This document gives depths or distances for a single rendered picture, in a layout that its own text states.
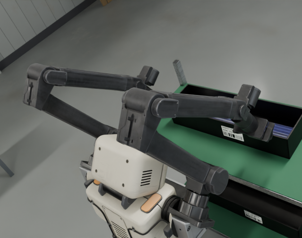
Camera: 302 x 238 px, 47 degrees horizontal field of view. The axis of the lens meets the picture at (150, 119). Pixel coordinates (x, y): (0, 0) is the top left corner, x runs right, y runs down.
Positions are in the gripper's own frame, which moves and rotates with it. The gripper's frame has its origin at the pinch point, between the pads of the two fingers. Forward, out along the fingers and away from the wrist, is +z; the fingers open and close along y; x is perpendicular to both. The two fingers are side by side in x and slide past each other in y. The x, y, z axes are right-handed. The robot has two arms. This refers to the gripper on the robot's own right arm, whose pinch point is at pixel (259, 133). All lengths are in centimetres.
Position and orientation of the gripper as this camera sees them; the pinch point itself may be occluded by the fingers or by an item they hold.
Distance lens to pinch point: 128.3
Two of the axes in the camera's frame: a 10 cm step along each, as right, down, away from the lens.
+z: 5.6, 3.4, 7.5
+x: -3.9, 9.1, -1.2
